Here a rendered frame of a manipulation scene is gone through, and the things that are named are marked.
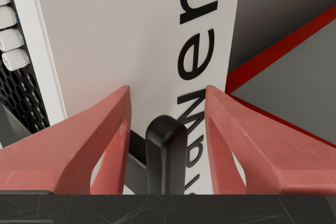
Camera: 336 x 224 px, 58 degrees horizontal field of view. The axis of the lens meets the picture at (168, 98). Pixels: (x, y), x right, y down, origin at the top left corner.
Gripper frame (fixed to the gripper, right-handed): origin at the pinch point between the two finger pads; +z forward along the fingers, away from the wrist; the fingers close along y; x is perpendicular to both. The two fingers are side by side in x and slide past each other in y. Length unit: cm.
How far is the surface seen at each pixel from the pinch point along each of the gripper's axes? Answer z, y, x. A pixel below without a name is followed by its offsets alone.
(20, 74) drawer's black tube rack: 9.9, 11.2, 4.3
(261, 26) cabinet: 38.2, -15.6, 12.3
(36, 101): 8.6, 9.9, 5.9
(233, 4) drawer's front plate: 6.4, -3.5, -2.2
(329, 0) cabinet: 61, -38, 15
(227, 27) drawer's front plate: 6.3, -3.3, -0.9
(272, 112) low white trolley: 17.7, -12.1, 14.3
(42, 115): 8.6, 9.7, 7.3
